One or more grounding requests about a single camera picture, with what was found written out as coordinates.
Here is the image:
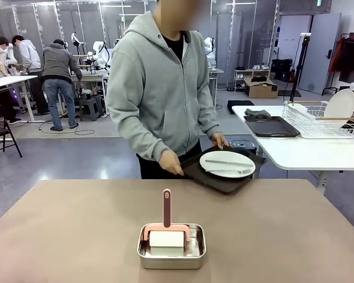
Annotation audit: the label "silver table knife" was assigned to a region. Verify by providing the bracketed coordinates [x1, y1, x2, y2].
[204, 159, 254, 169]

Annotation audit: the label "person's right forearm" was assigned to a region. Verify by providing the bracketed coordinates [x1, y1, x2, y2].
[106, 108, 175, 163]

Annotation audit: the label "person's left hand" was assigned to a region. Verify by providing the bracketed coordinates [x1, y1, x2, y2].
[211, 131, 231, 150]

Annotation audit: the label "person's left forearm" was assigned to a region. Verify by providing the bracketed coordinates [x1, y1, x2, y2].
[198, 113, 222, 142]

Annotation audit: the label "dark gray serving tray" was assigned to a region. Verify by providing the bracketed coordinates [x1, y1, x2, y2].
[243, 115, 301, 139]
[179, 146, 267, 195]

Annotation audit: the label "white dinner plate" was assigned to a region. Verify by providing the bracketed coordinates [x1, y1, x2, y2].
[324, 88, 354, 130]
[199, 151, 257, 179]

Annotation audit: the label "white shoe shelf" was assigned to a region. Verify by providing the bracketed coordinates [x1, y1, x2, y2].
[233, 64, 273, 91]

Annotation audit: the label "black tripod stand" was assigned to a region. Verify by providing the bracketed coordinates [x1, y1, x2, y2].
[284, 32, 313, 104]

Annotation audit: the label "gray plastic stool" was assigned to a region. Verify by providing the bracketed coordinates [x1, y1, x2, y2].
[78, 97, 106, 122]

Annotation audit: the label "gray door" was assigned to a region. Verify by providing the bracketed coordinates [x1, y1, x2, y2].
[299, 12, 342, 96]

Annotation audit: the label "person in dark gray jacket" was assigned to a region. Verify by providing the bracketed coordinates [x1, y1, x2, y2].
[40, 38, 84, 132]

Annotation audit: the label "person's right hand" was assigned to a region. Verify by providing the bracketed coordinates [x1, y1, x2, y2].
[158, 149, 185, 177]

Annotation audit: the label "black floor mat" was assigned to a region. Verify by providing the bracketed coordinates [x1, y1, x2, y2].
[227, 100, 256, 116]

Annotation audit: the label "black equipment cases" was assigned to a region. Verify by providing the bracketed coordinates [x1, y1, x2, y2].
[270, 58, 296, 83]

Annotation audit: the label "person in light gray hoodie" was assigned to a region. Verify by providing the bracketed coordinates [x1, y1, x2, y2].
[11, 34, 50, 116]

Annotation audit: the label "white desk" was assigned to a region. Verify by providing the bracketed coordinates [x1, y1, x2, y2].
[0, 74, 39, 123]

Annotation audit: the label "white side table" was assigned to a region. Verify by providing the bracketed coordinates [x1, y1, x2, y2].
[231, 104, 354, 196]

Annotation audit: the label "white wire dish rack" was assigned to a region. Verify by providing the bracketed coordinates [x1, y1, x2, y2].
[282, 100, 354, 140]

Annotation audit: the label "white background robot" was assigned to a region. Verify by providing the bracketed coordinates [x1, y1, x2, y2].
[204, 36, 217, 71]
[91, 40, 110, 72]
[70, 31, 87, 48]

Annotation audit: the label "steel rectangular container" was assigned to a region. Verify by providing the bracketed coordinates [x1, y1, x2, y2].
[136, 223, 208, 270]

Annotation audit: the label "open cardboard box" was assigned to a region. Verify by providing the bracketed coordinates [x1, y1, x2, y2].
[243, 75, 280, 99]

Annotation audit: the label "pink lint roller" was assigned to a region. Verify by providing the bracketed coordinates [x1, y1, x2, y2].
[143, 188, 192, 257]

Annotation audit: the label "black clothes rack with garments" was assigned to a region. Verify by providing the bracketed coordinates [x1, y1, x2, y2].
[322, 31, 354, 97]

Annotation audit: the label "gray folded cloth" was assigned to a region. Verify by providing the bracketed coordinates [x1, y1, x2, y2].
[244, 108, 273, 119]

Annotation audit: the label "black lidded bin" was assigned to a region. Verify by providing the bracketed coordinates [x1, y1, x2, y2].
[228, 139, 258, 156]

